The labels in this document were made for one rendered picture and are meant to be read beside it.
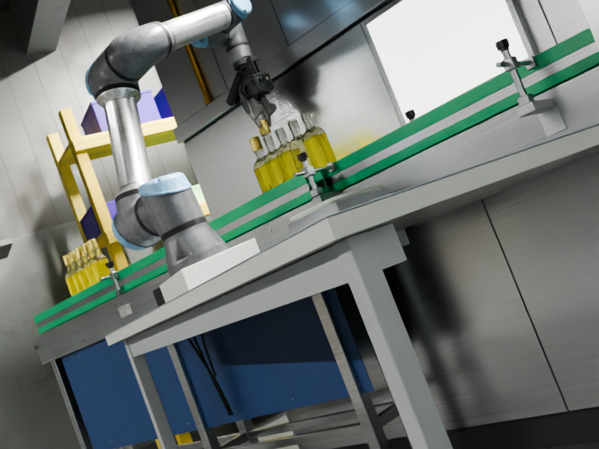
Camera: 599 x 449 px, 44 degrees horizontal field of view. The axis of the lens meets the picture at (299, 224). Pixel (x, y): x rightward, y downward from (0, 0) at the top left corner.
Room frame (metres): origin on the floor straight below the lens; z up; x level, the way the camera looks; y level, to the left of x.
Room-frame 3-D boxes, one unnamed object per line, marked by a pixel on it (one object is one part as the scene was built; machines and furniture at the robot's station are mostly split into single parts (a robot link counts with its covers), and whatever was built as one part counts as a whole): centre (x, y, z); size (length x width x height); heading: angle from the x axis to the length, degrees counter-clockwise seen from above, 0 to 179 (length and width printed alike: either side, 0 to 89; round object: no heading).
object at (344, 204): (1.89, -0.13, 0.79); 0.27 x 0.17 x 0.08; 138
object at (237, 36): (2.25, -0.02, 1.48); 0.09 x 0.08 x 0.11; 136
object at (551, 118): (1.58, -0.56, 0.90); 0.17 x 0.05 x 0.23; 138
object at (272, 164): (2.26, 0.00, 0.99); 0.06 x 0.06 x 0.21; 48
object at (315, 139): (2.15, -0.13, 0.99); 0.06 x 0.06 x 0.21; 47
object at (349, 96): (2.11, -0.37, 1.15); 0.90 x 0.03 x 0.34; 48
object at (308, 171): (2.02, -0.09, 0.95); 0.17 x 0.03 x 0.12; 138
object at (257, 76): (2.24, -0.03, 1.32); 0.09 x 0.08 x 0.12; 47
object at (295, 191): (2.62, 0.58, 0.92); 1.75 x 0.01 x 0.08; 48
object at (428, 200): (2.05, -0.33, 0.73); 1.58 x 1.52 x 0.04; 29
